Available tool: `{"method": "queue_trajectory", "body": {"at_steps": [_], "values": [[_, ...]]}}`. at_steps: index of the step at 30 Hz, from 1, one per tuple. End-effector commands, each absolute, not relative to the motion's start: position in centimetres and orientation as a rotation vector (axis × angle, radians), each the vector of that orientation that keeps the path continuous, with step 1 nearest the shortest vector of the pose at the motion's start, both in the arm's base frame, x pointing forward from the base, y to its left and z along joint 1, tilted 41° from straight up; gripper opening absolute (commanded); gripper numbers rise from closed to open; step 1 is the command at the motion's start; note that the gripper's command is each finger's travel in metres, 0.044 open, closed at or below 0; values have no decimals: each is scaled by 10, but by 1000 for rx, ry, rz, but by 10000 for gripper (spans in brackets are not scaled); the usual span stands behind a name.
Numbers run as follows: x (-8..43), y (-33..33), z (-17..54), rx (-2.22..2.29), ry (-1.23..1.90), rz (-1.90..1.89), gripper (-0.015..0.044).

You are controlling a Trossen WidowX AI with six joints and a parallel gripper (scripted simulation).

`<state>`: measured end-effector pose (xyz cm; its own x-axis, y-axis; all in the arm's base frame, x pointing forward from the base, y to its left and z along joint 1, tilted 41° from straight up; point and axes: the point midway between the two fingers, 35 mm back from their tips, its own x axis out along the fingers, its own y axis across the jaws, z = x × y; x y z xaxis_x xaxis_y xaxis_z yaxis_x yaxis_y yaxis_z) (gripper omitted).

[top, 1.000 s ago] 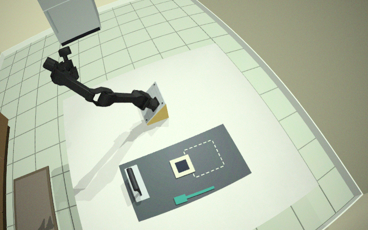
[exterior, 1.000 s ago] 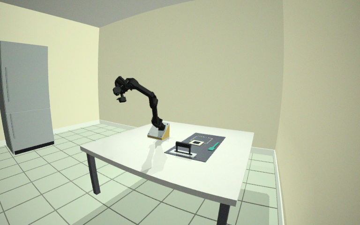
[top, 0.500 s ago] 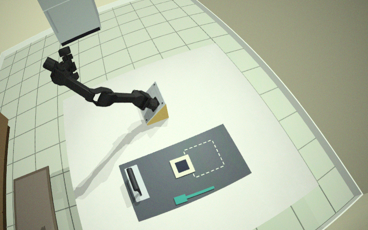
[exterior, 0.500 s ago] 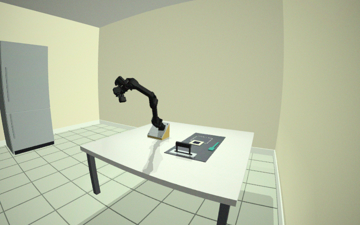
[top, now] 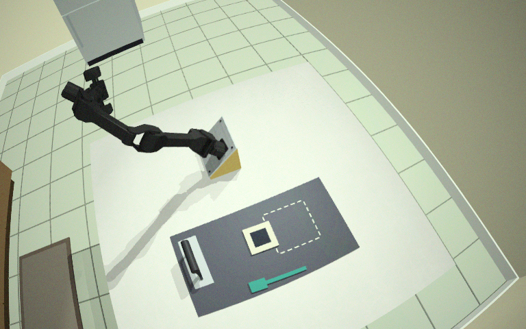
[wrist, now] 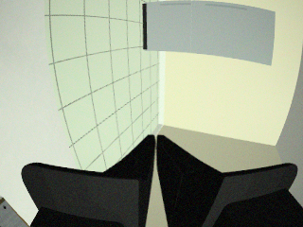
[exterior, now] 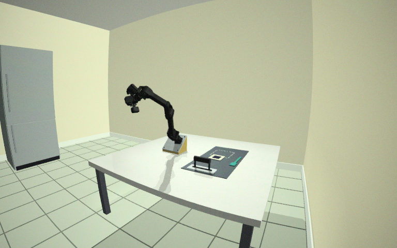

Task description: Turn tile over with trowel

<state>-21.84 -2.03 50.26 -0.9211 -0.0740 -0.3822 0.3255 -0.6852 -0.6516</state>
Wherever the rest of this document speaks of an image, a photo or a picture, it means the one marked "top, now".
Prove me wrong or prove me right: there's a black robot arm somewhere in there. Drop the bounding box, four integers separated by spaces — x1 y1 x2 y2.
61 82 228 160

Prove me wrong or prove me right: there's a teal flat trowel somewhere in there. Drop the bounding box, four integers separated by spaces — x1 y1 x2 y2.
249 266 307 293

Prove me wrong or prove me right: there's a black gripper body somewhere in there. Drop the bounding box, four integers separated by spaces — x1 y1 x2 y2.
83 66 113 114

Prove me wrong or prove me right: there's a cream square tile with dark square centre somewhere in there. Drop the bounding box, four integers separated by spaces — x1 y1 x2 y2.
242 221 279 255

